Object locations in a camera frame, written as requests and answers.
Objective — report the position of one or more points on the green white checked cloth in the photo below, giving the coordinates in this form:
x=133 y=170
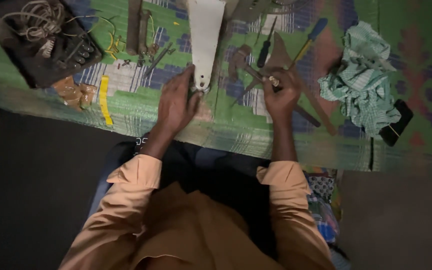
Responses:
x=362 y=78

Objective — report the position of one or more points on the small brass screw part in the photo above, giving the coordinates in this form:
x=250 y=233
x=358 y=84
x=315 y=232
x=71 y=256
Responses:
x=273 y=80

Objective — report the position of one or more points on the rusty pliers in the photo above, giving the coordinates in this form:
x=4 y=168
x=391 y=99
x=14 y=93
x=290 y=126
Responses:
x=243 y=63

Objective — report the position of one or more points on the brown crumpled plastic wrap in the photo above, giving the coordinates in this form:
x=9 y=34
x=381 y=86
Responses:
x=74 y=93

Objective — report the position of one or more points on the green patterned mat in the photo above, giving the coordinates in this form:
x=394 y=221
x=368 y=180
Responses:
x=238 y=112

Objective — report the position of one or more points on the yellow tape strip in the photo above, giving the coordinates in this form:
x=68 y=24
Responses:
x=105 y=99

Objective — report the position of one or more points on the person's right fingers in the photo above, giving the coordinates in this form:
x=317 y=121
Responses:
x=279 y=78

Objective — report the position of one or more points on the grey metal rod tool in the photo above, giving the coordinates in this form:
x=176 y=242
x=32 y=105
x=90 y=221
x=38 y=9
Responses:
x=158 y=60

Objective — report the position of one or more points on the person's right hand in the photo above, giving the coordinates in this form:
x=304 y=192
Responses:
x=281 y=95

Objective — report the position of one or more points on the black phone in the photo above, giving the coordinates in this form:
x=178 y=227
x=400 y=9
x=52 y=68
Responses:
x=396 y=122

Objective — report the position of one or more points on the person's left hand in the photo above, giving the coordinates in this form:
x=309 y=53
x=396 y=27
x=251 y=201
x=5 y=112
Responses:
x=175 y=101

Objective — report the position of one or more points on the white fan blade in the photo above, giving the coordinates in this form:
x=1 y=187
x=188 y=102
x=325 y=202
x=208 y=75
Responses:
x=204 y=41

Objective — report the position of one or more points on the colourful folded cloth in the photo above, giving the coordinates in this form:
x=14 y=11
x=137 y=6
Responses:
x=323 y=206

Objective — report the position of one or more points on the person's orange shirt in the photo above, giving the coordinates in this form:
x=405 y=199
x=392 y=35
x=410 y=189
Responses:
x=197 y=221

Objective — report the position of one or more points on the brown fan blade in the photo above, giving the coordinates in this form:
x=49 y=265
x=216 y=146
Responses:
x=294 y=75

